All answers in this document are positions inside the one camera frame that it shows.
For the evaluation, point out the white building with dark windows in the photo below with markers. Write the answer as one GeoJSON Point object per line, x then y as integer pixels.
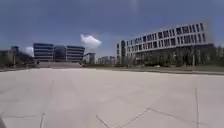
{"type": "Point", "coordinates": [166, 40]}

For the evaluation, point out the wide stone steps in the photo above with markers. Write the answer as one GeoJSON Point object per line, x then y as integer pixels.
{"type": "Point", "coordinates": [59, 65]}

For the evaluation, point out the low building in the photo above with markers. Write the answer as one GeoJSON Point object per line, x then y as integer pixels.
{"type": "Point", "coordinates": [9, 56]}

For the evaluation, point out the row of trees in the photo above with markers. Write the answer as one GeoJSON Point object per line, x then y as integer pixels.
{"type": "Point", "coordinates": [180, 56]}

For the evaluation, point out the pale concrete slab pavement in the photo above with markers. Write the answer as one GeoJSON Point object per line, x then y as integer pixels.
{"type": "Point", "coordinates": [100, 96]}

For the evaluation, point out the blue glass building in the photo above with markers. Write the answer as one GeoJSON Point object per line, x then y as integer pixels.
{"type": "Point", "coordinates": [60, 52]}

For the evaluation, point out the distant buildings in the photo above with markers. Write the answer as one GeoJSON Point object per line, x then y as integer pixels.
{"type": "Point", "coordinates": [100, 60]}

